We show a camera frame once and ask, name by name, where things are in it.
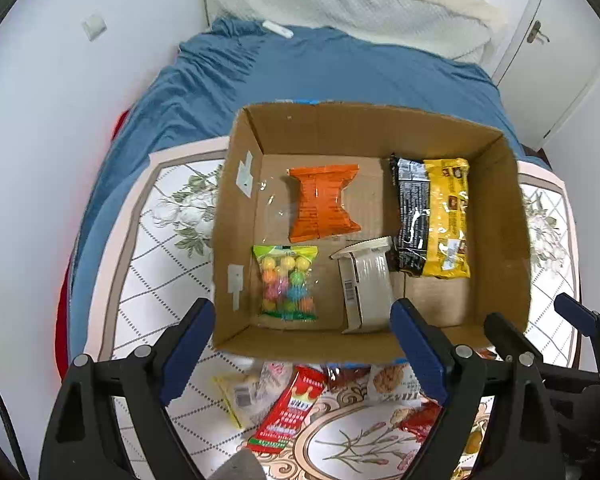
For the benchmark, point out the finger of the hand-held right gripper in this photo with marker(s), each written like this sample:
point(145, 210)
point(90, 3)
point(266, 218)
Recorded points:
point(575, 310)
point(502, 332)

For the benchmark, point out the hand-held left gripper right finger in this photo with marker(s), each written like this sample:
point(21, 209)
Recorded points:
point(420, 355)

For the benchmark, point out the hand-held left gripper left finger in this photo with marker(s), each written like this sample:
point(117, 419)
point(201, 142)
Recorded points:
point(190, 350)

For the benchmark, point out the pastry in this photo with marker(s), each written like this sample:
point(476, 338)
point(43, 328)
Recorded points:
point(473, 441)

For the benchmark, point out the printed cardboard box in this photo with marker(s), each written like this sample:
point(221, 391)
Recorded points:
point(330, 127)

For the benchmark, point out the white cookie packet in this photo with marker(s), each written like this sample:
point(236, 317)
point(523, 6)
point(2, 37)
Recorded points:
point(392, 382)

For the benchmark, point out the pale yellow snack packet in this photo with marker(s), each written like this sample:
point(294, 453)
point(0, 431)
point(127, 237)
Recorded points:
point(237, 395)

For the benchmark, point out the small red snack packet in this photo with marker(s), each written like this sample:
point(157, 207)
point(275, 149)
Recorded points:
point(422, 421)

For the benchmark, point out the brown snack packet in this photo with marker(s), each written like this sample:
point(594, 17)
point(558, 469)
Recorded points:
point(347, 377)

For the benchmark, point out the pink white snack packet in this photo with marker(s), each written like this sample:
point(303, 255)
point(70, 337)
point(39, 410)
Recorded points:
point(275, 379)

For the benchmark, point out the colourful candy ball bag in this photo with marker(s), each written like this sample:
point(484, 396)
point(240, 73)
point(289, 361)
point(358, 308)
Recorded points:
point(282, 280)

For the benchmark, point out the long red snack packet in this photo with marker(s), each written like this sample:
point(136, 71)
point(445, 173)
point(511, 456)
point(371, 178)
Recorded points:
point(290, 410)

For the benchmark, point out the red cloth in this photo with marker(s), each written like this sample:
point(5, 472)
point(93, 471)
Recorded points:
point(62, 320)

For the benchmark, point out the black snack packet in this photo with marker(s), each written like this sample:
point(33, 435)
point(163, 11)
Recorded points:
point(412, 210)

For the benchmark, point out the orange snack packet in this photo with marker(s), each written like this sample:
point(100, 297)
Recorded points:
point(320, 202)

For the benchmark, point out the white door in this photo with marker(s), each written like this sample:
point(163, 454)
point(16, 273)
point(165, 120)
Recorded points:
point(555, 75)

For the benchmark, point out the blue bed sheet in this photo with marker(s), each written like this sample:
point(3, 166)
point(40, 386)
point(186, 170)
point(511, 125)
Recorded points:
point(290, 70)

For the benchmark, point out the white remote control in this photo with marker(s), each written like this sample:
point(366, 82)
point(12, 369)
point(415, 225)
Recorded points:
point(278, 28)

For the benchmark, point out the white wall switch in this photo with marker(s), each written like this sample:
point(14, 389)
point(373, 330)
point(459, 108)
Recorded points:
point(94, 26)

